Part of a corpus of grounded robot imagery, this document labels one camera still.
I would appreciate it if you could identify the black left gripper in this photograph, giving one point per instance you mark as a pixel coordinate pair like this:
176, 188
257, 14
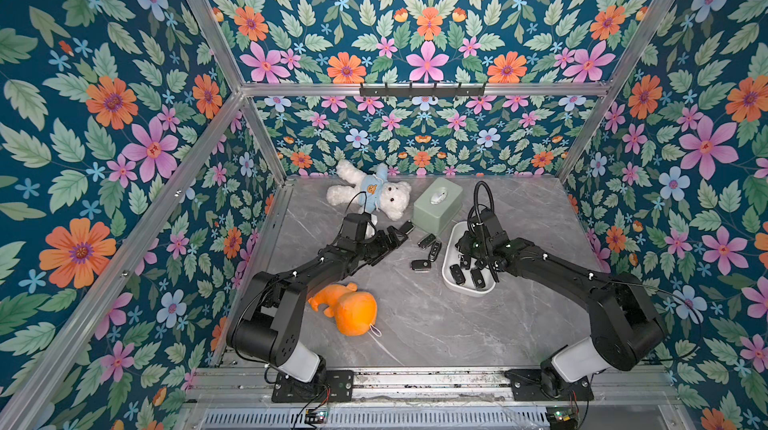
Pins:
390, 238

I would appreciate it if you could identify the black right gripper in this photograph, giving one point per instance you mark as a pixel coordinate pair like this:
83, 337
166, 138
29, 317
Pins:
480, 248

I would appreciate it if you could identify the black silver flip key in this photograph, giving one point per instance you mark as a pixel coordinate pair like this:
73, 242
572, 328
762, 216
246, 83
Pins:
406, 227

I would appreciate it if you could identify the black VW key front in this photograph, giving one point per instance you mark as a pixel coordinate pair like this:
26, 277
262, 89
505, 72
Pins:
465, 262

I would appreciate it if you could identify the black chrome button key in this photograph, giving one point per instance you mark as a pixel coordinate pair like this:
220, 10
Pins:
426, 241

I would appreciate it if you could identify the white storage box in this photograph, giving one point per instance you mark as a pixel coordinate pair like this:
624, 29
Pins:
452, 256

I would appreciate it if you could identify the black slim Porsche key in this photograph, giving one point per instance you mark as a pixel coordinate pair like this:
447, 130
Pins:
434, 251

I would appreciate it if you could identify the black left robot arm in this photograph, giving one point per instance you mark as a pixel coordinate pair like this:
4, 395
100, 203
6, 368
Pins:
266, 321

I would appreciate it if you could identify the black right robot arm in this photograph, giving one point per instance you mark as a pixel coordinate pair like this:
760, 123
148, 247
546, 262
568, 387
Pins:
624, 324

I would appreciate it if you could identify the green tissue box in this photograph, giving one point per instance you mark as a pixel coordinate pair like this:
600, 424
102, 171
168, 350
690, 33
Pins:
436, 207

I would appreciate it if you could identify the white teddy bear blue shirt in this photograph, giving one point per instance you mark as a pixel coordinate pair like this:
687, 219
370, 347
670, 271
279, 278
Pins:
372, 192

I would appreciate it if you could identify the orange plush toy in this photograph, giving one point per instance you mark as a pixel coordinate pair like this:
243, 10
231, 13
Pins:
354, 311

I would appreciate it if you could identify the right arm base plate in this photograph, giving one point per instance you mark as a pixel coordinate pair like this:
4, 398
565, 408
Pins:
536, 385

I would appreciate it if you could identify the black hook rail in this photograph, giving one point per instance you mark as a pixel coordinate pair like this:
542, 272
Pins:
446, 91

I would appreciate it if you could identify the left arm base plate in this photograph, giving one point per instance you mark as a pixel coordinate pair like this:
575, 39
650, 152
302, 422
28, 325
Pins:
312, 386

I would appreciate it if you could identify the aluminium front rail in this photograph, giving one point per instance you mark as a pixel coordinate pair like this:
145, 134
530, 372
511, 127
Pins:
645, 385

